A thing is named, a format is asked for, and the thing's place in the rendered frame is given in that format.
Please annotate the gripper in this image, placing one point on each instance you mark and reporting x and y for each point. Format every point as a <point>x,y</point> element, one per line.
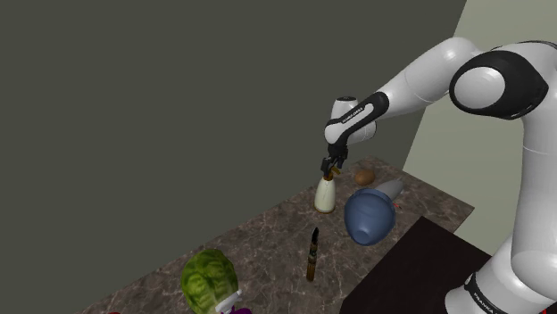
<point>338,153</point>

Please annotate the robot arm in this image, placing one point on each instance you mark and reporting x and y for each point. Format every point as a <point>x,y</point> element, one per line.
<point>535,208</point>

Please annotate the white bottle with brown neck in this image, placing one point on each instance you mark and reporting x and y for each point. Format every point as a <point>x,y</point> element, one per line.
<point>325,196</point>

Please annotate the brown egg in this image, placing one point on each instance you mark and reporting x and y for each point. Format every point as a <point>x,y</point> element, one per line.
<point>364,177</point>

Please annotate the blue ribbed vase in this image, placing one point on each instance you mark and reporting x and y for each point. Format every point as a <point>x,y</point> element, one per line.
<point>369,217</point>

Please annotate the grey cone-shaped object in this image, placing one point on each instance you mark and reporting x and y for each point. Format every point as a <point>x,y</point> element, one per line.
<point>390,187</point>

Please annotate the brown knife with black blade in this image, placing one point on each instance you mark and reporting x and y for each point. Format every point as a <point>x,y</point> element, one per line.
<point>312,256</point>

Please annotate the green lettuce head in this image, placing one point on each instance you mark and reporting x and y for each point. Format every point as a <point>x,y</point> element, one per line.
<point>208,280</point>

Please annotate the white and purple object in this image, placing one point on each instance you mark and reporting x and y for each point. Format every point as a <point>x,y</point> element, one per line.
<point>229,303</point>

